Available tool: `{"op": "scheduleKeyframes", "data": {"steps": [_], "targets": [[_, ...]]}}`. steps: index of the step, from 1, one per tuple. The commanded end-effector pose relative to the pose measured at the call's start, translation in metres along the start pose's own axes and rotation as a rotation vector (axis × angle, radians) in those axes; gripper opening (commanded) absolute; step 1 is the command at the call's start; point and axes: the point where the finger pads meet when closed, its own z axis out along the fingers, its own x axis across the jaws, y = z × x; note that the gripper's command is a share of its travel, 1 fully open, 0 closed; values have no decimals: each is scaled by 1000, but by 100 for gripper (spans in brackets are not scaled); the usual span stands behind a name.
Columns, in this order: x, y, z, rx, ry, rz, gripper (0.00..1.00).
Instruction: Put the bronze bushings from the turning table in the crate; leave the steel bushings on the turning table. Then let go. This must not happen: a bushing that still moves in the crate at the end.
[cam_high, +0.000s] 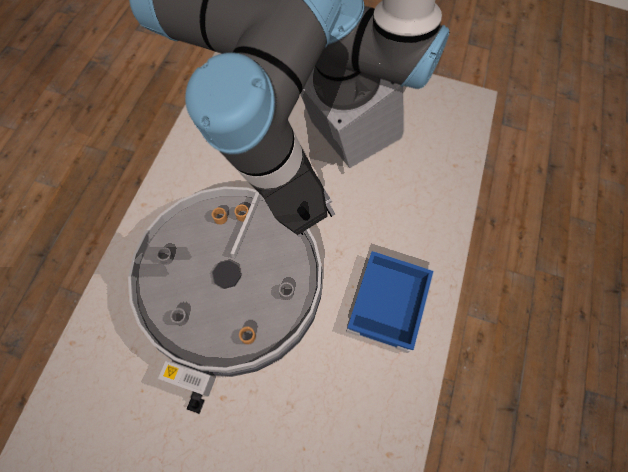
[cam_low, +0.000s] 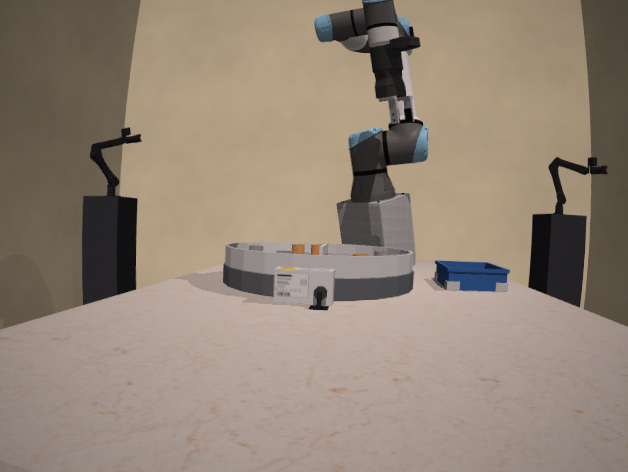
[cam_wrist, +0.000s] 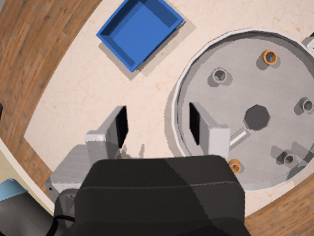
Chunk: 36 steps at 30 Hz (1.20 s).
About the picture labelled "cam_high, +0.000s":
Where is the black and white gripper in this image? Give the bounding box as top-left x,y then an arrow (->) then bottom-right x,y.
234,133 -> 335,237

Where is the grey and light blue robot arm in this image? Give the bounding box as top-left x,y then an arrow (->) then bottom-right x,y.
129,0 -> 450,176

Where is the grey metal ring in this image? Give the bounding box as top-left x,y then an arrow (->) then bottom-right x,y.
279,282 -> 294,300
156,247 -> 174,264
170,308 -> 188,326

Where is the blue crate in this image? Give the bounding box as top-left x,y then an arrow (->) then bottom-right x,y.
346,251 -> 434,353

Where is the bronze bushing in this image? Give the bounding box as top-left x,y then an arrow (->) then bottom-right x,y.
212,208 -> 227,225
235,205 -> 249,222
239,327 -> 256,344

